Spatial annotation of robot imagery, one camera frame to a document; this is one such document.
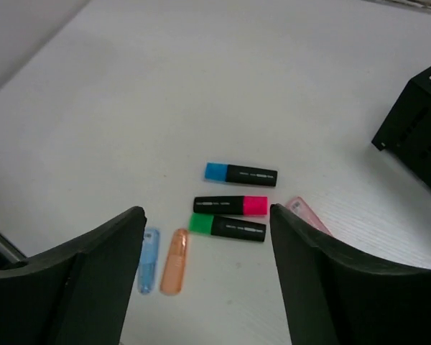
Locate black desk organizer box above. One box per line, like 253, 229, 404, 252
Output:
371, 66, 431, 190

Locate green cap highlighter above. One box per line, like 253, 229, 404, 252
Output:
189, 213, 267, 242

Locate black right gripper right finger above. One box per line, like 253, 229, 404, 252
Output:
270, 204, 431, 344

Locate pink cap highlighter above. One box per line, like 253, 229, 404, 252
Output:
193, 195, 269, 216

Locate blue cap highlighter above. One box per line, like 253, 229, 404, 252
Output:
204, 162, 278, 187

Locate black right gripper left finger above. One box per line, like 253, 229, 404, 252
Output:
0, 206, 147, 344

